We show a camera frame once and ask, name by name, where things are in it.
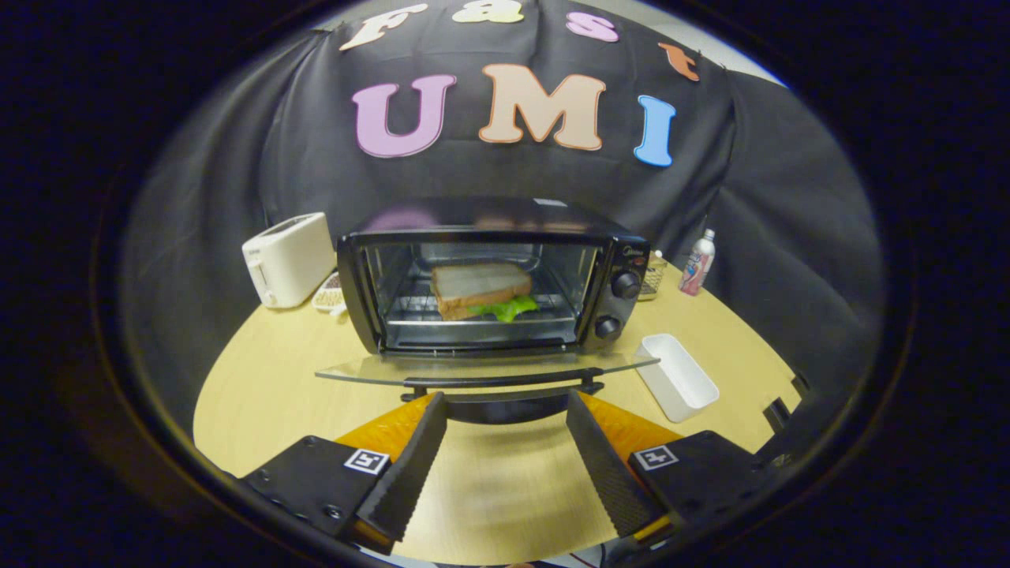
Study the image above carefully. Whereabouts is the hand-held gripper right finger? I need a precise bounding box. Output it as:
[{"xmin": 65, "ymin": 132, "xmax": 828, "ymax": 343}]
[{"xmin": 566, "ymin": 390, "xmax": 778, "ymax": 549}]

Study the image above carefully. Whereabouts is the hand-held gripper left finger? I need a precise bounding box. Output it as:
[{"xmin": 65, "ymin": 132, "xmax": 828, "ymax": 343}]
[{"xmin": 239, "ymin": 392, "xmax": 448, "ymax": 555}]

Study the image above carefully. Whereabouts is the black toaster oven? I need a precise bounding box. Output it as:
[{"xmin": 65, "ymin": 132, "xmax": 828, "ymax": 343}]
[{"xmin": 316, "ymin": 197, "xmax": 662, "ymax": 427}]

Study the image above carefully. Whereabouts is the bread and lettuce sandwich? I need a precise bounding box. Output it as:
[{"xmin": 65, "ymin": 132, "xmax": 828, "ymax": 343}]
[{"xmin": 430, "ymin": 262, "xmax": 541, "ymax": 323}]

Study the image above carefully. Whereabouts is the white pop-up toaster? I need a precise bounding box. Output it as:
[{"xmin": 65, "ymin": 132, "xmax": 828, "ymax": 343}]
[{"xmin": 241, "ymin": 211, "xmax": 336, "ymax": 309}]

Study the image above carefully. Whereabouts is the white plastic tray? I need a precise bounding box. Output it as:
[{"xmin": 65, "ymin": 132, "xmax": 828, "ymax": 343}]
[{"xmin": 635, "ymin": 333, "xmax": 720, "ymax": 424}]

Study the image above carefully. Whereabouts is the small white dish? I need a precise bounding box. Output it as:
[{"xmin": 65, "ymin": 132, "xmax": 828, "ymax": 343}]
[{"xmin": 312, "ymin": 272, "xmax": 348, "ymax": 313}]

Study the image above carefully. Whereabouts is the pink labelled bottle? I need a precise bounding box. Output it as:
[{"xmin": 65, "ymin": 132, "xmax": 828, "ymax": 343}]
[{"xmin": 679, "ymin": 229, "xmax": 716, "ymax": 297}]

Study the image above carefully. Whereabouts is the black backdrop cloth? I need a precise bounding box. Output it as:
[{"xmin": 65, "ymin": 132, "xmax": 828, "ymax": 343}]
[{"xmin": 118, "ymin": 0, "xmax": 888, "ymax": 466}]

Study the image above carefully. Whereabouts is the metal wire basket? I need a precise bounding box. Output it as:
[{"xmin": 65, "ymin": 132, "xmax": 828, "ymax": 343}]
[{"xmin": 638, "ymin": 251, "xmax": 668, "ymax": 302}]

